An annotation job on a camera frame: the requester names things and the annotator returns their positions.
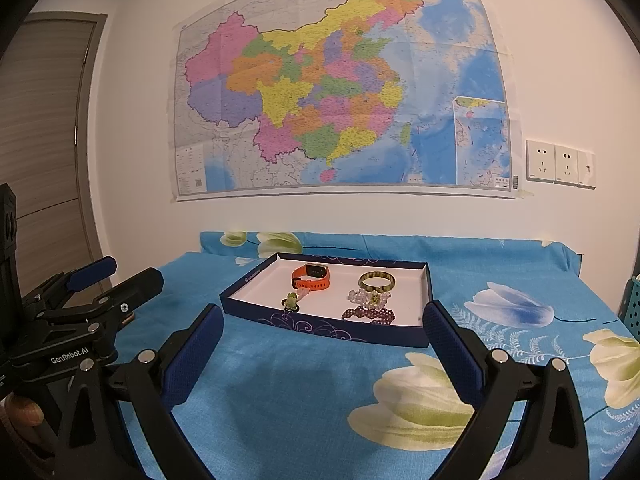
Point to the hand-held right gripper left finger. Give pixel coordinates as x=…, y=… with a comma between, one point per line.
x=197, y=350

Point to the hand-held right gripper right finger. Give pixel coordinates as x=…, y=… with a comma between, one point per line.
x=450, y=350

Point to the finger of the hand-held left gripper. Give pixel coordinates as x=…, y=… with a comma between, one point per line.
x=92, y=272
x=135, y=285

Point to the green pendant with gold setting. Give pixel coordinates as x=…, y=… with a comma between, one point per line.
x=372, y=301

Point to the dark blue cardboard box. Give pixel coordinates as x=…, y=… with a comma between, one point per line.
x=265, y=285

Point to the green jade bangle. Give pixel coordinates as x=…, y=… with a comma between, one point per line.
x=377, y=289

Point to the green pendant with loop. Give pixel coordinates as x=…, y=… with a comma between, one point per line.
x=290, y=301

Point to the orange smartwatch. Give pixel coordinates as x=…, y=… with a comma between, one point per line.
x=320, y=285

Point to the person's left hand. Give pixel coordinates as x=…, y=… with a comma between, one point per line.
x=25, y=410

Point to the blue floral cloth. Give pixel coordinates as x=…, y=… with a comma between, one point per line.
x=300, y=385

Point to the brown wooden door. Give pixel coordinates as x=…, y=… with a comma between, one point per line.
x=45, y=135

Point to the blue plastic basket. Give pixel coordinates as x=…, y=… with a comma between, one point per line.
x=631, y=305

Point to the white wall socket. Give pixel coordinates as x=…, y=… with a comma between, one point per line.
x=566, y=166
x=540, y=161

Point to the colourful wall map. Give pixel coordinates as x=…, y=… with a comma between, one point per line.
x=325, y=110

